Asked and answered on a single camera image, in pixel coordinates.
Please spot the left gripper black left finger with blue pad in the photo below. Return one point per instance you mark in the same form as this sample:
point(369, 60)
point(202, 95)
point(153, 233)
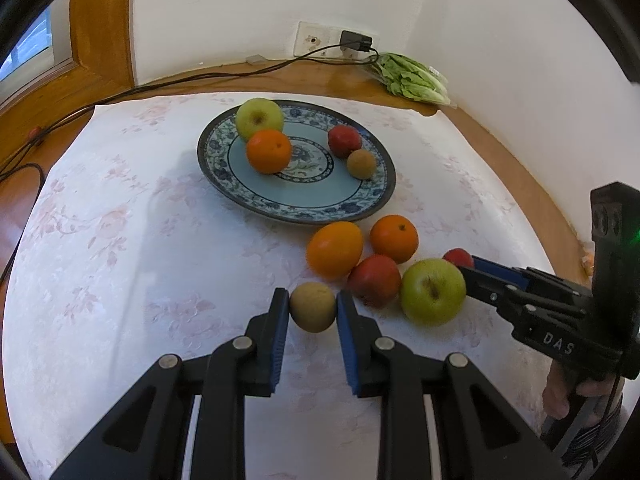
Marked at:
point(187, 413)

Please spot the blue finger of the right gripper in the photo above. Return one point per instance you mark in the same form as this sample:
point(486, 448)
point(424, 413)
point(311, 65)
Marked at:
point(497, 266)

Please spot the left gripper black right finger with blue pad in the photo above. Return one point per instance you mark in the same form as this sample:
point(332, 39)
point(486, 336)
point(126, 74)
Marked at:
point(439, 419)

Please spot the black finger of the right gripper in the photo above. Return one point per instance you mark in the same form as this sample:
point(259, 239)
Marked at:
point(488, 289)

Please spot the small brown round fruit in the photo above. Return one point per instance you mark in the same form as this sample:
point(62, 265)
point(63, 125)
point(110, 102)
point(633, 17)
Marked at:
point(313, 307)

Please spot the person's hand on handle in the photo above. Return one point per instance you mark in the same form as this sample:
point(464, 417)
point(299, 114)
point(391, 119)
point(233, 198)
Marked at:
point(561, 382)

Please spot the small red fruit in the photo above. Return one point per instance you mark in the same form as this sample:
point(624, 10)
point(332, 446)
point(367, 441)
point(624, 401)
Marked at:
point(459, 257)

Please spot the green apple on cloth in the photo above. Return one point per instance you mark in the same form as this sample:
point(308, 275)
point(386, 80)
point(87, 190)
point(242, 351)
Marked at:
point(432, 292)

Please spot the round orange on cloth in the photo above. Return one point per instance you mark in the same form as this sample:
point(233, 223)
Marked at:
point(394, 236)

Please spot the red apple on cloth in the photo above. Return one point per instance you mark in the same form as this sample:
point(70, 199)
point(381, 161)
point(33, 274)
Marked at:
point(375, 281)

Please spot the large oval orange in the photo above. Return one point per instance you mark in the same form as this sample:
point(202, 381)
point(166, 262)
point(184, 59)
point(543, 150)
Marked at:
point(335, 250)

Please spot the brown fruit on plate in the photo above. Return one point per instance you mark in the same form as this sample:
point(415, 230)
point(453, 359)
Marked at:
point(361, 164)

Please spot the white floral tablecloth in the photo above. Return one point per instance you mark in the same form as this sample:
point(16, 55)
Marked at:
point(130, 253)

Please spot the blue floral ceramic plate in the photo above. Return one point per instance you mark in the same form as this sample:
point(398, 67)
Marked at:
point(315, 188)

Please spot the red fruit on plate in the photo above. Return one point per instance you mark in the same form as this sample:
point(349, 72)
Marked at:
point(343, 140)

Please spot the bagged green leafy vegetable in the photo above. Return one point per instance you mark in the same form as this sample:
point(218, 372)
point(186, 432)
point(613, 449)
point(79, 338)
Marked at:
point(410, 79)

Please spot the orange on plate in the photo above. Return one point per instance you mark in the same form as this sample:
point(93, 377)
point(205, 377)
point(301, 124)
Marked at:
point(269, 151)

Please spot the black power adapter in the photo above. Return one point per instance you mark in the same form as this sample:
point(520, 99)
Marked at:
point(355, 41)

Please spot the green apple on plate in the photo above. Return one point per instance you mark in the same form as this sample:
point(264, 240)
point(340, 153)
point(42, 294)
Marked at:
point(256, 115)

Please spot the black camera mount box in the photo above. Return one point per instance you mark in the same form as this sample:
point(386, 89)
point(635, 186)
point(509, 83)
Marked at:
point(615, 234)

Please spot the white wall socket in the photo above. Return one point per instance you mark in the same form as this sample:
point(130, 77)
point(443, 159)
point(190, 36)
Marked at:
point(325, 42)

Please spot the wooden window frame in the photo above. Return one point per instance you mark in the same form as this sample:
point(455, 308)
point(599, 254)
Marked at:
point(92, 36)

